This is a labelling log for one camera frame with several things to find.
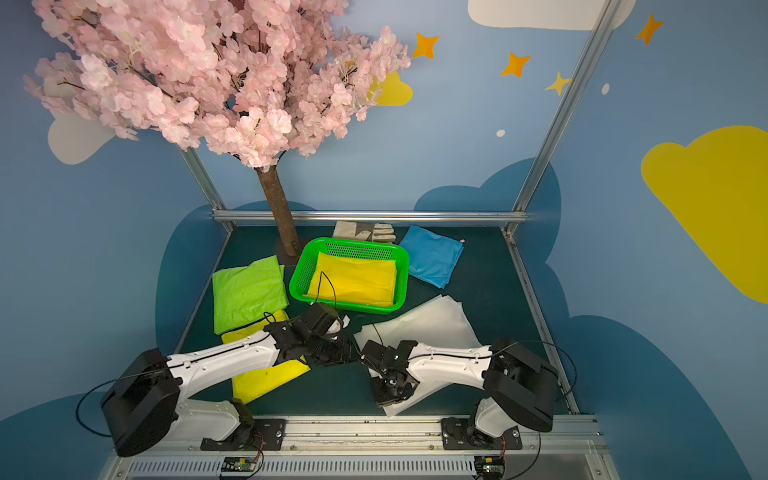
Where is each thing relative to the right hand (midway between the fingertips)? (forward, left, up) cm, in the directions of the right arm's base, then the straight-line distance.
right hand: (384, 398), depth 80 cm
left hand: (+9, +7, +7) cm, 14 cm away
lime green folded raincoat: (+29, +49, +3) cm, 57 cm away
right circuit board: (-13, -27, -3) cm, 31 cm away
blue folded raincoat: (+51, -15, 0) cm, 53 cm away
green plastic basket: (+40, +30, +8) cm, 51 cm away
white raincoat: (+22, -16, +3) cm, 28 cm away
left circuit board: (-17, +34, -1) cm, 38 cm away
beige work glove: (+62, +6, 0) cm, 63 cm away
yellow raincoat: (+39, +15, -1) cm, 42 cm away
